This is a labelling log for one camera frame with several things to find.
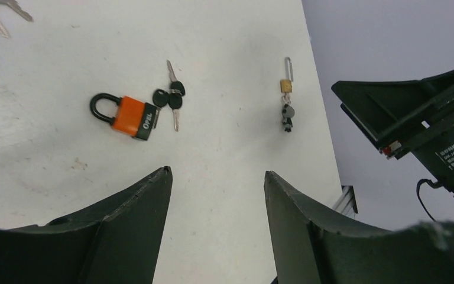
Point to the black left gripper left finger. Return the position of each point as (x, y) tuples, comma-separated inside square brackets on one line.
[(116, 240)]

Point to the silver key with rings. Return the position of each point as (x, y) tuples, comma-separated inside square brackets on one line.
[(286, 99)]

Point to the orange Opel padlock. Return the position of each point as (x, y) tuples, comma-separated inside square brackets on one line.
[(133, 117)]

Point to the brass long-shackle padlock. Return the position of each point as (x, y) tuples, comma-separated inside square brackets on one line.
[(286, 85)]

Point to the black-headed dark spare key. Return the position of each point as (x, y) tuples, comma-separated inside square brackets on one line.
[(175, 86)]

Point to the black-headed silver spare key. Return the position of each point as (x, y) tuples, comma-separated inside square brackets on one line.
[(175, 103)]

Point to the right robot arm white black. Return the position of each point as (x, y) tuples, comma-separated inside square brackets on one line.
[(441, 169)]

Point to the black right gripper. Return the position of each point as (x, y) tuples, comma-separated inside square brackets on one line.
[(402, 117)]

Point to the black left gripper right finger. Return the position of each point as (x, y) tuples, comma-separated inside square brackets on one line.
[(314, 244)]

